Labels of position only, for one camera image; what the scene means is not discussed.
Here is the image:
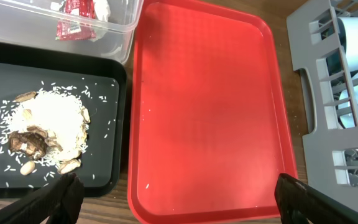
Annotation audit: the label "white napkin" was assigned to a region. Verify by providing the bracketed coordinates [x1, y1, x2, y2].
[93, 0, 111, 22]

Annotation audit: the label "red serving tray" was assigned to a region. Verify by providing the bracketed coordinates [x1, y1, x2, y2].
[128, 1, 297, 223]

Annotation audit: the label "red snack wrapper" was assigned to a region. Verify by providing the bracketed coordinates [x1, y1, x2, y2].
[55, 0, 96, 40]

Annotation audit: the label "clear plastic bin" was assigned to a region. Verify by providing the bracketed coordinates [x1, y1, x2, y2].
[0, 0, 144, 63]

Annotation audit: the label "rice and food scraps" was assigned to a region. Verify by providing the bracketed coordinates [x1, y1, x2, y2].
[0, 80, 117, 189]

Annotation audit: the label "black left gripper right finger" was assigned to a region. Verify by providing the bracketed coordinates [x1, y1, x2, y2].
[274, 173, 358, 224]

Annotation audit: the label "black plastic tray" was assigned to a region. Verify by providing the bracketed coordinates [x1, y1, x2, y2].
[0, 42, 127, 199]

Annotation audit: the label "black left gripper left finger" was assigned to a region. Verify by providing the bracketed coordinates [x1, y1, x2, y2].
[0, 174, 84, 224]

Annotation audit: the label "light blue bowl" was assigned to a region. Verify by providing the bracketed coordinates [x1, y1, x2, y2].
[337, 17, 358, 72]

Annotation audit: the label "grey dishwasher rack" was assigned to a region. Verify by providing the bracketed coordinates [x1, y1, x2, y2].
[287, 0, 358, 212]

